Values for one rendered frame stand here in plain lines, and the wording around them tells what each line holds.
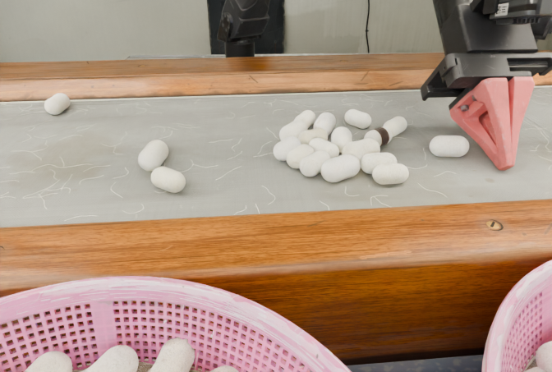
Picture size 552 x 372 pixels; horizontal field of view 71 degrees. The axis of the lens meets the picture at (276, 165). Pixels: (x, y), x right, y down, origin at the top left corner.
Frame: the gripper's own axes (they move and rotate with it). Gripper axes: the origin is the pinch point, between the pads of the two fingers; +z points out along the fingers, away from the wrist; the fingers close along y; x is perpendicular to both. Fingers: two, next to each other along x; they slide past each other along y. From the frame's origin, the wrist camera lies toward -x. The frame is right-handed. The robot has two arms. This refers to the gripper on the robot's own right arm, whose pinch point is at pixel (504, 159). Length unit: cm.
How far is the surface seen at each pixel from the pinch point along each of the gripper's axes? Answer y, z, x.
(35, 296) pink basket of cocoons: -33.8, 10.1, -10.9
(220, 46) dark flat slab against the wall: -38, -134, 166
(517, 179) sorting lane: 0.4, 2.0, -0.5
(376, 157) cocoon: -12.0, -0.4, -0.6
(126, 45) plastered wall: -94, -138, 171
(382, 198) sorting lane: -12.4, 3.6, -1.7
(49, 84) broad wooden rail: -49, -18, 15
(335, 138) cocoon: -14.7, -3.4, 2.1
